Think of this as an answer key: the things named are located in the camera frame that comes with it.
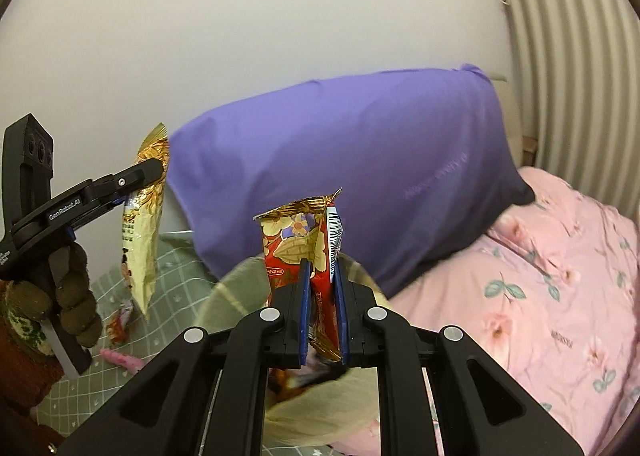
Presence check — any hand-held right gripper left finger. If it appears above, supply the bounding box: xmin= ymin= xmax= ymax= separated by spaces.
xmin=56 ymin=259 xmax=312 ymax=456

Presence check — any gold snack packet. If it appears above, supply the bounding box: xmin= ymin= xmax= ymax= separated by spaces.
xmin=120 ymin=123 xmax=171 ymax=322

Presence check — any person's left forearm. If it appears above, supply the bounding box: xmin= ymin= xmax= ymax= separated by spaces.
xmin=0 ymin=303 xmax=68 ymax=456

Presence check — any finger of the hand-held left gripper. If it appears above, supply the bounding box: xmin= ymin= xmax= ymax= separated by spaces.
xmin=92 ymin=157 xmax=167 ymax=209

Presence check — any pink sausage strip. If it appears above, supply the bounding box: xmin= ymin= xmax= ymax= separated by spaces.
xmin=100 ymin=347 xmax=143 ymax=374

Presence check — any purple pillow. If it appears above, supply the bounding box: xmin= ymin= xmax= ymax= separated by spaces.
xmin=165 ymin=64 xmax=536 ymax=297

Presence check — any white ribbed curtain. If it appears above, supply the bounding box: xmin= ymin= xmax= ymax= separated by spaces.
xmin=487 ymin=0 xmax=640 ymax=222

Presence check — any yellow-green plastic bag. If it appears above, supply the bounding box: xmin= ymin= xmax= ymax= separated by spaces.
xmin=197 ymin=256 xmax=396 ymax=452

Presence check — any red snack packet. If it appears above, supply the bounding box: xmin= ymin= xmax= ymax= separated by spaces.
xmin=253 ymin=187 xmax=348 ymax=362

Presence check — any red noodle packet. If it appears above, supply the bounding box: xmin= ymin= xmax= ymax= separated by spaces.
xmin=109 ymin=303 xmax=137 ymax=343

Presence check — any wooden bed frame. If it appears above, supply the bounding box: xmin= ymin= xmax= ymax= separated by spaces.
xmin=520 ymin=135 xmax=540 ymax=168

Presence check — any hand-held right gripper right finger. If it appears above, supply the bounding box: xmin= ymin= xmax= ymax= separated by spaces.
xmin=334 ymin=256 xmax=586 ymax=456

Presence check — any green checked cloth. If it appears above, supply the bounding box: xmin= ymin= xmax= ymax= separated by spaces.
xmin=37 ymin=231 xmax=221 ymax=456

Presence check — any pink floral bedsheet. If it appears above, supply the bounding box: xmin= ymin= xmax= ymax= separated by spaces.
xmin=325 ymin=166 xmax=640 ymax=456

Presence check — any person's left hand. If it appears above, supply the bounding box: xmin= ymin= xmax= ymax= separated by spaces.
xmin=0 ymin=240 xmax=104 ymax=352

